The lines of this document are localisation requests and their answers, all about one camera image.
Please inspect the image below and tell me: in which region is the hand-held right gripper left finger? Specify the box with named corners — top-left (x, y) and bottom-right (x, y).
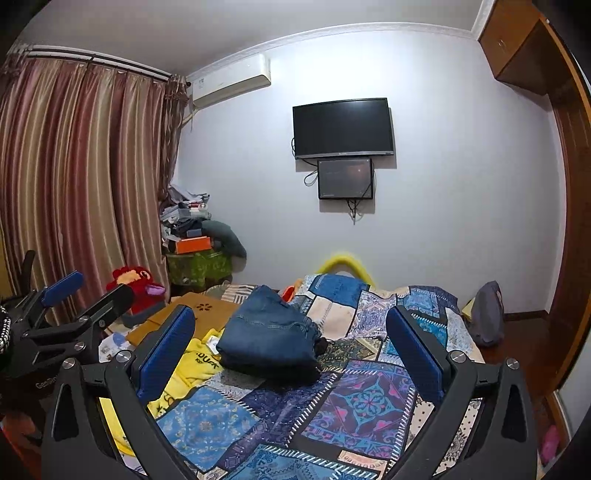
top-left (41, 305), bottom-right (197, 480)

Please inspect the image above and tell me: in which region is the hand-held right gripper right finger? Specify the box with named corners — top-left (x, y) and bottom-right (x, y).
top-left (385, 305), bottom-right (541, 480)

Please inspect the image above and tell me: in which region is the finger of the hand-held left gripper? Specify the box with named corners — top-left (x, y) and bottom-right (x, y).
top-left (18, 271), bottom-right (85, 320)
top-left (25, 284), bottom-right (136, 345)

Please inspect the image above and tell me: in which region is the blue denim jacket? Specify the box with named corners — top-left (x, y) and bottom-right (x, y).
top-left (216, 285), bottom-right (323, 372)

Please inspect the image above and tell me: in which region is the red plush toy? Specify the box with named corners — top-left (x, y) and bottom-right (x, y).
top-left (106, 265), bottom-right (167, 317)

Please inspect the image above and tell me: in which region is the yellow printed garment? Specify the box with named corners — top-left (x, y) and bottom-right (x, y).
top-left (99, 327), bottom-right (232, 457)

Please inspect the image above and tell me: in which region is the blue patchwork blanket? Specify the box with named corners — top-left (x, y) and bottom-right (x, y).
top-left (148, 272), bottom-right (485, 480)

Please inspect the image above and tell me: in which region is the green cloth covered cabinet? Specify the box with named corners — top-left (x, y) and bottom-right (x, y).
top-left (165, 249), bottom-right (233, 294)

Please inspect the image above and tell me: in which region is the black garment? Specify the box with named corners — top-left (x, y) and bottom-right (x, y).
top-left (222, 337), bottom-right (331, 384)

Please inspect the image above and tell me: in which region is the orange box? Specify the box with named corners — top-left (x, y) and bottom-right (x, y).
top-left (174, 235), bottom-right (213, 254)

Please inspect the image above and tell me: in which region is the striped brown curtain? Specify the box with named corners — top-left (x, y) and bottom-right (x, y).
top-left (0, 55), bottom-right (188, 324)

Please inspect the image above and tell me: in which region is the pile of sundries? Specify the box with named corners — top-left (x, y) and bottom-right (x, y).
top-left (159, 184), bottom-right (214, 241)

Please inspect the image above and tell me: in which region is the pink slipper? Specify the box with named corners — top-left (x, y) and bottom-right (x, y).
top-left (540, 425), bottom-right (560, 464)

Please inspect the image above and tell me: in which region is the brown wooden door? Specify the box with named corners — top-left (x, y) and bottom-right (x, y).
top-left (545, 28), bottom-right (591, 398)

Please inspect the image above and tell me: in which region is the curtain rod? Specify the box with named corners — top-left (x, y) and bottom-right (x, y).
top-left (7, 44), bottom-right (172, 83)

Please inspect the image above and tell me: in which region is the white air conditioner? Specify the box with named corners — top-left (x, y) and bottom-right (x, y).
top-left (187, 53), bottom-right (271, 109)

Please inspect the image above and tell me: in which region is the yellow ring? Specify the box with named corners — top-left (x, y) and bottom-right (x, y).
top-left (316, 251), bottom-right (375, 287)

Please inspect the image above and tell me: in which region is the black monitor cable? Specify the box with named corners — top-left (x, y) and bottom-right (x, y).
top-left (346, 198), bottom-right (370, 226)

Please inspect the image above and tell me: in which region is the small wall monitor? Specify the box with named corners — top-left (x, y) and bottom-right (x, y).
top-left (317, 157), bottom-right (375, 200)

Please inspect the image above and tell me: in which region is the black wall television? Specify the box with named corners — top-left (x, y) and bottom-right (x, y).
top-left (293, 98), bottom-right (394, 160)

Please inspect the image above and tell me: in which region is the brown wooden wall cabinet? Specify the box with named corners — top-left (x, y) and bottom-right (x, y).
top-left (478, 0), bottom-right (561, 95)

